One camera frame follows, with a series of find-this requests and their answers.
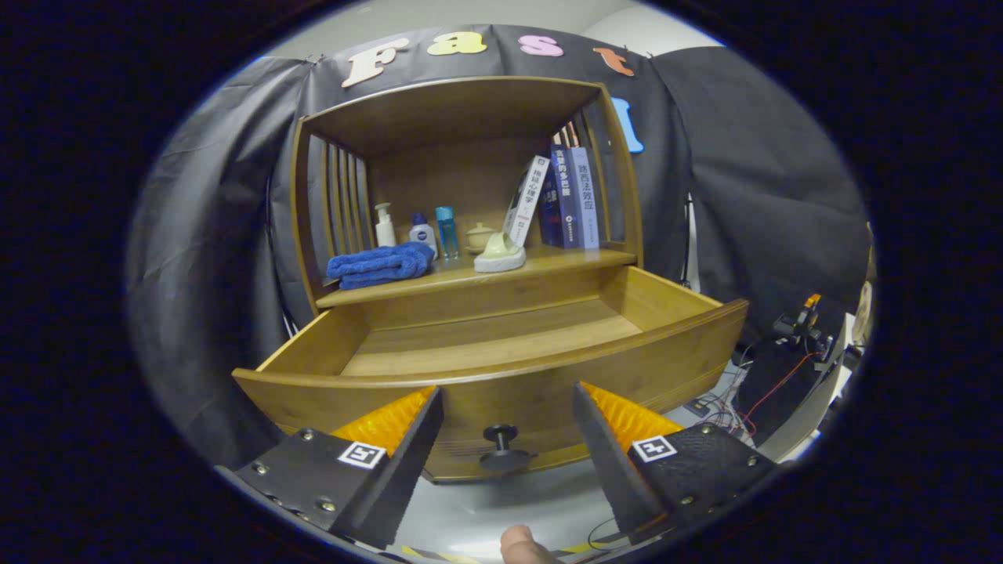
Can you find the white pump bottle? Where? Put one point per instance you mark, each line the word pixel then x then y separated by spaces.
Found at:
pixel 385 233

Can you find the wooden cabinet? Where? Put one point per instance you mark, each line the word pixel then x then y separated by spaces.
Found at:
pixel 439 180

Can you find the white soap dish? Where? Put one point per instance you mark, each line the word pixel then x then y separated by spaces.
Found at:
pixel 501 265

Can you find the cream lidded teacup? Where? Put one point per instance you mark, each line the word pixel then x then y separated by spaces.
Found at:
pixel 478 236

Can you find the dark blue book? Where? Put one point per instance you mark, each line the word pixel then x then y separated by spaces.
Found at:
pixel 548 219

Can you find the orange and black tool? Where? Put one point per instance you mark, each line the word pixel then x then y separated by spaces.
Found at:
pixel 799 321

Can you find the light purple book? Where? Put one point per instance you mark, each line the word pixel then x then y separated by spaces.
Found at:
pixel 584 196

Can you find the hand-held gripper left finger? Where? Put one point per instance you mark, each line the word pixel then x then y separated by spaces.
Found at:
pixel 407 462

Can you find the clear blue bottle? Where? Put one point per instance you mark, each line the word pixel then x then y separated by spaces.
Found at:
pixel 447 231

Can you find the white bottle with blue cap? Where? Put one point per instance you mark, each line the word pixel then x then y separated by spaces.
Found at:
pixel 423 235

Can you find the blue folded towel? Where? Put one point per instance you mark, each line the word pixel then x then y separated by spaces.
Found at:
pixel 376 266

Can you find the blue book with white print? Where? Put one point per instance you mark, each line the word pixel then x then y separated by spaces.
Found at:
pixel 566 196

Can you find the wooden countertop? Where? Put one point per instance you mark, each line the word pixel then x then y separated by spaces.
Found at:
pixel 548 262

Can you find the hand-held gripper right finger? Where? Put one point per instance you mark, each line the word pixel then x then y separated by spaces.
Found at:
pixel 607 462

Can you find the black backdrop cloth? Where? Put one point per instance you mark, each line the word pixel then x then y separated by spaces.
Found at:
pixel 204 235

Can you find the wooden drawer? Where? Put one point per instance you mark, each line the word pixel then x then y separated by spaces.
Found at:
pixel 509 395

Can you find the white board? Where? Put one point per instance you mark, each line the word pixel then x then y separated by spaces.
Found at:
pixel 807 427

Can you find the metal tripod stand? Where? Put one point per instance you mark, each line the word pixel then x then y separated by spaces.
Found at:
pixel 689 258

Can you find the dark equipment box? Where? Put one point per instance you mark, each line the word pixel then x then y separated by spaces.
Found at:
pixel 783 376

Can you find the cream soap bar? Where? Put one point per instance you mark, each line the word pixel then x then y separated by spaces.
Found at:
pixel 497 247

